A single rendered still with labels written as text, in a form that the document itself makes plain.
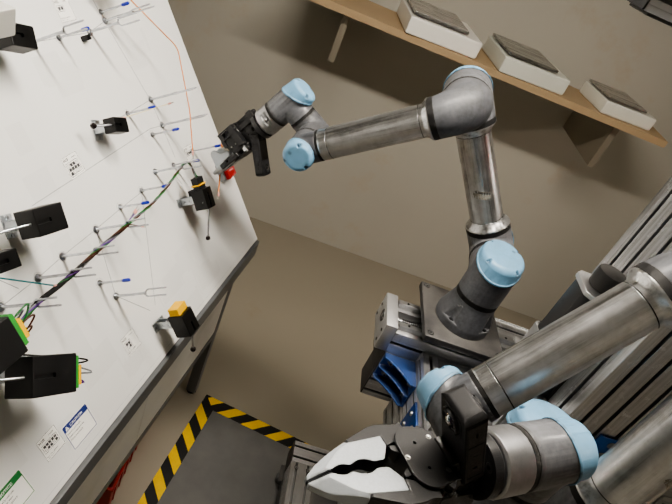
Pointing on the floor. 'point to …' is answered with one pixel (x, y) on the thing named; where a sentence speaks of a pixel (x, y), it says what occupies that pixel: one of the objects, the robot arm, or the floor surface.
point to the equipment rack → (7, 20)
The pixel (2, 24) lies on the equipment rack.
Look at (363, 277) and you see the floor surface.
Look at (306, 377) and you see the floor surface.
